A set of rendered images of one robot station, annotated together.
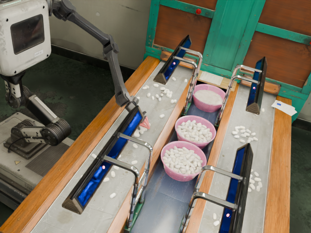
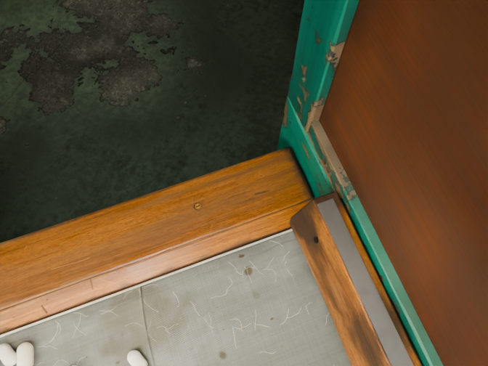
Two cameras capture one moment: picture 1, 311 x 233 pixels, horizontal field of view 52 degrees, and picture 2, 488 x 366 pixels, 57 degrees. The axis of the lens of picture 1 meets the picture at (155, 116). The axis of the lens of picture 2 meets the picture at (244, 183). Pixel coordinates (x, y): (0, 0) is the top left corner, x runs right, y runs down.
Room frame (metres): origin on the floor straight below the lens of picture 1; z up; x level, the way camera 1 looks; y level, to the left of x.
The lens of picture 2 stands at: (2.18, -0.06, 1.37)
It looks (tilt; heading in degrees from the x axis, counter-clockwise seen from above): 67 degrees down; 54
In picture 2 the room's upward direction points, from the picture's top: 2 degrees clockwise
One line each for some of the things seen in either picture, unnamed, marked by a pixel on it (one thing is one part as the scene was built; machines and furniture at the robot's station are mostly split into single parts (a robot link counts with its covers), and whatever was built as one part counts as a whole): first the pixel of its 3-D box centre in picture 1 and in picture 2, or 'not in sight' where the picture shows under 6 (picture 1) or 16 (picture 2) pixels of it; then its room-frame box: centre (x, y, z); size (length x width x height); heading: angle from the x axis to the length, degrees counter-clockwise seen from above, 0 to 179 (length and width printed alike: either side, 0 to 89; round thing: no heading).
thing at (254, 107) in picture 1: (258, 82); not in sight; (1.76, -0.60, 1.08); 0.62 x 0.08 x 0.07; 167
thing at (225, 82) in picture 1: (215, 80); not in sight; (2.20, -0.42, 0.77); 0.33 x 0.15 x 0.01; 77
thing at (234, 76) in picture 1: (238, 101); not in sight; (1.78, -0.52, 0.90); 0.20 x 0.19 x 0.45; 167
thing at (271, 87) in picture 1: (260, 84); not in sight; (2.18, -0.76, 0.83); 0.30 x 0.06 x 0.07; 77
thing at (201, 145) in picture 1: (194, 133); not in sight; (1.56, -0.27, 0.72); 0.27 x 0.27 x 0.10
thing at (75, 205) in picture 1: (109, 150); not in sight; (0.95, 0.17, 1.08); 0.62 x 0.08 x 0.07; 167
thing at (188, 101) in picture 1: (181, 82); not in sight; (1.87, -0.13, 0.90); 0.20 x 0.19 x 0.45; 167
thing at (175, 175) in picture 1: (182, 162); not in sight; (1.29, -0.20, 0.72); 0.27 x 0.27 x 0.10
